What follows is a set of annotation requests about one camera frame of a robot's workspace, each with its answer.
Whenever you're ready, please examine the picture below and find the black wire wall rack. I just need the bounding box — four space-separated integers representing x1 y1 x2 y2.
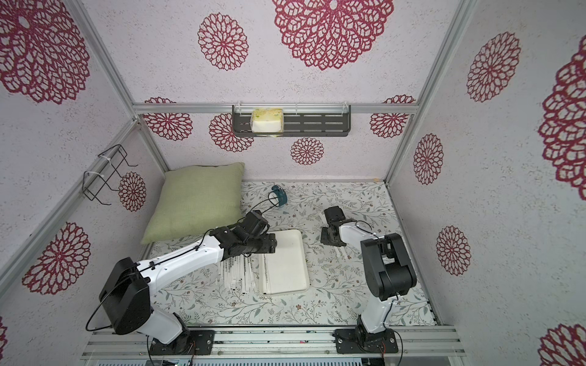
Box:
81 143 137 206

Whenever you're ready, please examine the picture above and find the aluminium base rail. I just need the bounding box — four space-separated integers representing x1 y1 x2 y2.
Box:
79 325 468 362

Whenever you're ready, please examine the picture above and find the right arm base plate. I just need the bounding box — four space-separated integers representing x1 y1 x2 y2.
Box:
333 327 399 354

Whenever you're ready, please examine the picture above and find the green pillow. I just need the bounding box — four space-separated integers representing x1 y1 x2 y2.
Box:
141 163 245 245

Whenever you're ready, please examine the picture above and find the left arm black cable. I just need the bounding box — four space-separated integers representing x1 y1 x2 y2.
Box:
196 191 280 250

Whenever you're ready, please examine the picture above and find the teal alarm clock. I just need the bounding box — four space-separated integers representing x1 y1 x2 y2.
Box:
268 185 288 207

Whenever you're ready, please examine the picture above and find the dark metal wall shelf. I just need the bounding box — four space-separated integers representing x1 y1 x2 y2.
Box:
232 104 352 137

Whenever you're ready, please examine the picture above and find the white storage tray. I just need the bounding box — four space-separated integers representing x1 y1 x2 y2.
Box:
259 230 310 296

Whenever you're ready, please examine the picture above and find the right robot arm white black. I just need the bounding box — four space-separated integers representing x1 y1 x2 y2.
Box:
320 206 418 343

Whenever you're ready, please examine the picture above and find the straw pile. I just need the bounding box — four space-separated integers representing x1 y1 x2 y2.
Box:
259 254 270 295
221 260 231 289
242 256 256 293
228 258 237 291
230 257 241 291
237 256 248 294

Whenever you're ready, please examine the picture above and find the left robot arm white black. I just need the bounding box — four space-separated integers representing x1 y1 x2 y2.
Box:
85 210 278 353

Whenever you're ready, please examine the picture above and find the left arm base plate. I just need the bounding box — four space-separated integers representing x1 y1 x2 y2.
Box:
148 330 216 356

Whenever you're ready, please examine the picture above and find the yellow sponge block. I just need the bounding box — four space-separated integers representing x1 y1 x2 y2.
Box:
250 108 285 134

